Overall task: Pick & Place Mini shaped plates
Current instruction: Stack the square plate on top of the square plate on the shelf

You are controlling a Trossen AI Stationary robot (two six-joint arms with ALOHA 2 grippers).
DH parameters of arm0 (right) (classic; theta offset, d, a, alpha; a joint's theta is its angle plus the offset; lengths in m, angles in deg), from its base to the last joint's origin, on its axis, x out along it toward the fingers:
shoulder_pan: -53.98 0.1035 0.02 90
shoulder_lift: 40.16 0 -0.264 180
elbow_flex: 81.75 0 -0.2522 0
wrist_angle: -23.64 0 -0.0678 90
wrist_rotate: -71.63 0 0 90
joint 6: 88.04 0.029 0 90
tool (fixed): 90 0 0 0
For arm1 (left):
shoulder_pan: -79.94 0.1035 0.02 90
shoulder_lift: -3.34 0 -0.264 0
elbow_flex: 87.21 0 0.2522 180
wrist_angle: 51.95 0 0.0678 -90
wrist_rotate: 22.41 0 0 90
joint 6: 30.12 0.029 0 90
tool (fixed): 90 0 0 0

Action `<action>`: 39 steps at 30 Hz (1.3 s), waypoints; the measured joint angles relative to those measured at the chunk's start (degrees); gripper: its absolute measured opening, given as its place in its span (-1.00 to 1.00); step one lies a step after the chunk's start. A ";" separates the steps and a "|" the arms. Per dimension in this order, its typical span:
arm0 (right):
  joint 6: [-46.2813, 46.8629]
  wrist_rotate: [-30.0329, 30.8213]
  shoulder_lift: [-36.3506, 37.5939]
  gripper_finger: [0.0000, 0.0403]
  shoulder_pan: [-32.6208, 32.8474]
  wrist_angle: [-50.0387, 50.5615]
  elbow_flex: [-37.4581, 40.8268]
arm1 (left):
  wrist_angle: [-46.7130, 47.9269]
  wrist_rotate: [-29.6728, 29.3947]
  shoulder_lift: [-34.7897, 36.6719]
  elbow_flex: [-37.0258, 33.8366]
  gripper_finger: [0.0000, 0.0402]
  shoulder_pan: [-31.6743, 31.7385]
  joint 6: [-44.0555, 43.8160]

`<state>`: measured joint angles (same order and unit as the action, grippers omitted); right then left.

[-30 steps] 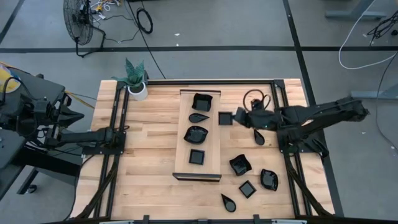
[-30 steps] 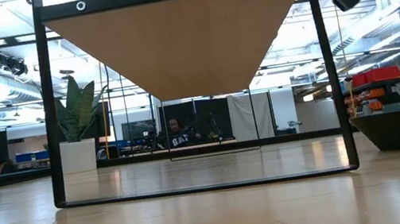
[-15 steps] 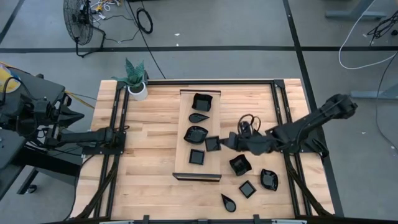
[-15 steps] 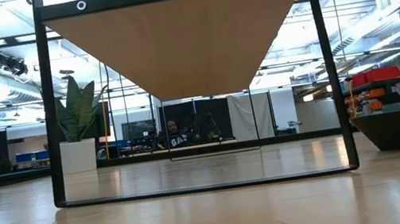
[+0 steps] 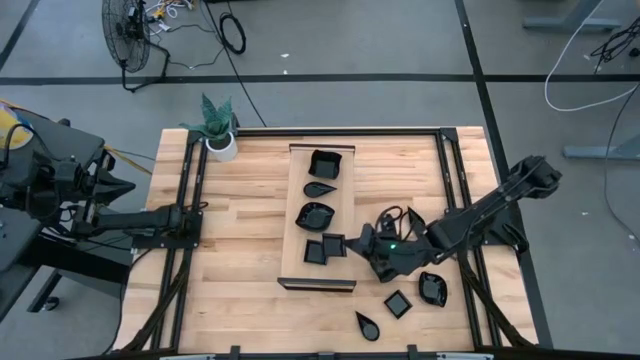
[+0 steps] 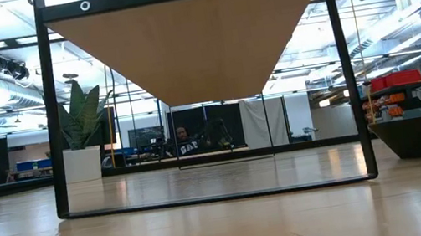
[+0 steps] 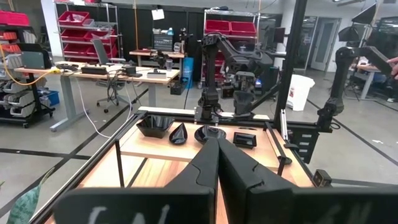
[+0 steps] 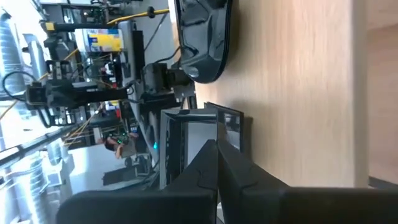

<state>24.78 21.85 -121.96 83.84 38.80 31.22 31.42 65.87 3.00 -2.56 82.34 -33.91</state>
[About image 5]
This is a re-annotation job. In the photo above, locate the black floor fan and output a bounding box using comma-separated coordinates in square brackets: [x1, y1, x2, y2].
[101, 0, 171, 94]

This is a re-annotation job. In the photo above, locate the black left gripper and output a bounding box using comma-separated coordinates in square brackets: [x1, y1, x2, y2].
[54, 149, 137, 226]

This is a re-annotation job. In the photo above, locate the grey desk foot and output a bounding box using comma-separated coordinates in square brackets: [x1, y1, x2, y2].
[563, 132, 640, 161]
[522, 0, 624, 33]

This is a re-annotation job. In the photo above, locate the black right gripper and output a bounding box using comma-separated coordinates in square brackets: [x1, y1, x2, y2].
[344, 223, 442, 284]

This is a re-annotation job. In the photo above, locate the black aluminium table frame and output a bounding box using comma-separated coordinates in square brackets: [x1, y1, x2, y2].
[112, 126, 541, 360]

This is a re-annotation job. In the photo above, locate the coiled black cable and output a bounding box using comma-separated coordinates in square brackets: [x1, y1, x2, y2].
[218, 11, 248, 56]

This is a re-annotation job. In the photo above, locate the white power strip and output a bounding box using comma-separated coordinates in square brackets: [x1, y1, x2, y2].
[144, 0, 197, 32]

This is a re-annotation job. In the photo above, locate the green plant white pot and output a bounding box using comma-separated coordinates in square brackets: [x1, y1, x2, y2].
[180, 92, 240, 163]

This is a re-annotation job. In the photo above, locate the thin black floor cable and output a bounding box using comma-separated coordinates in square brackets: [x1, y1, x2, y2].
[603, 82, 640, 246]

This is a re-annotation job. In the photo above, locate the yellow cable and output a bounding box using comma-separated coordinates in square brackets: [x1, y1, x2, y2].
[107, 147, 154, 176]

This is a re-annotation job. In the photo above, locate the white floor cable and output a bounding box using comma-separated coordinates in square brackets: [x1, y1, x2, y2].
[543, 0, 640, 113]

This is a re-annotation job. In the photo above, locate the black side table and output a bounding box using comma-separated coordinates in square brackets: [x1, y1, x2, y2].
[0, 107, 132, 324]

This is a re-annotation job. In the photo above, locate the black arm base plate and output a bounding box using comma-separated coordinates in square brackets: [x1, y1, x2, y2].
[444, 207, 527, 248]
[130, 209, 204, 250]

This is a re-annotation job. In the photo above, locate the long wooden tray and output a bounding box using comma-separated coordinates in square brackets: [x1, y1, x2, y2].
[277, 143, 358, 293]

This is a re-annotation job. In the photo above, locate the black cable tangle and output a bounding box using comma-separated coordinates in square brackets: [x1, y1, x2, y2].
[589, 17, 640, 74]

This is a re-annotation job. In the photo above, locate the black sleeved cable bundle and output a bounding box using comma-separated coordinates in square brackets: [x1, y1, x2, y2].
[457, 244, 534, 349]
[118, 247, 194, 354]

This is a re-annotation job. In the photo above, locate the long thin black cable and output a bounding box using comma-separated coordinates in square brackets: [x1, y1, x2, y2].
[203, 0, 268, 128]

